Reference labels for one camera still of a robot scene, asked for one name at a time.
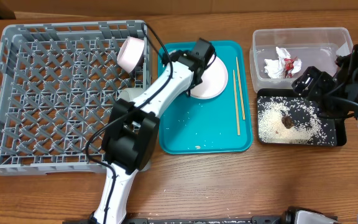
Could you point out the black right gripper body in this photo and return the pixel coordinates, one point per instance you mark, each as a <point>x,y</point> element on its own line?
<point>319,96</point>

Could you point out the white and red wrapper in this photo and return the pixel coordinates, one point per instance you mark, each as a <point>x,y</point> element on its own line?
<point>283,67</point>

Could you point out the brown food scrap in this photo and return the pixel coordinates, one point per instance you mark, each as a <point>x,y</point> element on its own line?
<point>287,122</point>

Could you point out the pile of rice grains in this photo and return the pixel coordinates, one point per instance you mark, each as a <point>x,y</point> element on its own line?
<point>275,127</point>

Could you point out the wooden chopstick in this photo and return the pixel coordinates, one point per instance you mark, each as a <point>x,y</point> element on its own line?
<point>236,103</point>
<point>240,89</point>

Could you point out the large white plate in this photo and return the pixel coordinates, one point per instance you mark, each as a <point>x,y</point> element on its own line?
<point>214,81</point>

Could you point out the grey bowl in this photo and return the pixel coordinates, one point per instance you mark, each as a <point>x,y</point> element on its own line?
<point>129,94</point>

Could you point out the small white plate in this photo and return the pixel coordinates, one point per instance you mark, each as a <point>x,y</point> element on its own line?
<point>130,54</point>

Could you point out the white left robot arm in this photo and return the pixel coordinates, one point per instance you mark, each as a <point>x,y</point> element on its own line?
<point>130,135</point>

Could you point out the clear plastic waste bin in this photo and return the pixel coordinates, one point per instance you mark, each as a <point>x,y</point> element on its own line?
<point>317,46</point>

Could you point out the black waste tray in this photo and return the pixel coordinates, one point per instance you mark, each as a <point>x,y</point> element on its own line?
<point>340,133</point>

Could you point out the grey plastic dishwasher rack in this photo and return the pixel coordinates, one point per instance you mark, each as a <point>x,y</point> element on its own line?
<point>58,83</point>

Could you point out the teal plastic serving tray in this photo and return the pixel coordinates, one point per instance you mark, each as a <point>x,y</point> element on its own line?
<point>190,125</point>

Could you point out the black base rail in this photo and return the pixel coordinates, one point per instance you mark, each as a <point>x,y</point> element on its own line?
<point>290,216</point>

